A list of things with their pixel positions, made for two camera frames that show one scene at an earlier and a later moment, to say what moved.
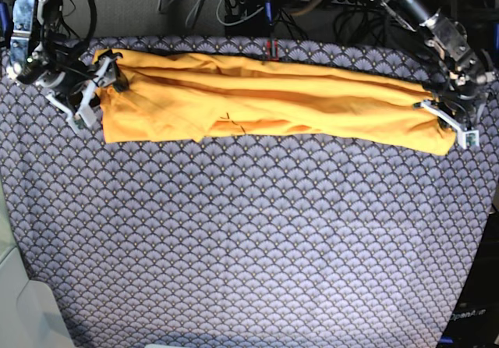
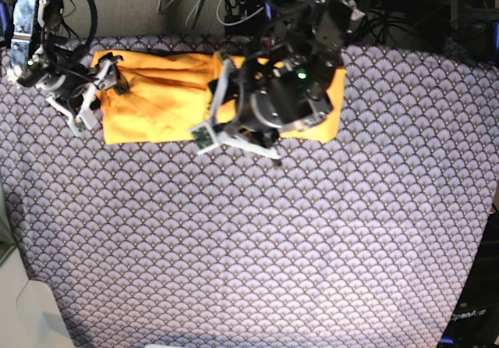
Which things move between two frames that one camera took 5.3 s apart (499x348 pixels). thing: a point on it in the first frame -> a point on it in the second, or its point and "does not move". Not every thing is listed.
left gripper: x=59 y=63 does not move
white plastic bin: x=30 y=314 does not move
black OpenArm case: x=475 y=322 does not move
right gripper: x=458 y=99 -> x=272 y=100
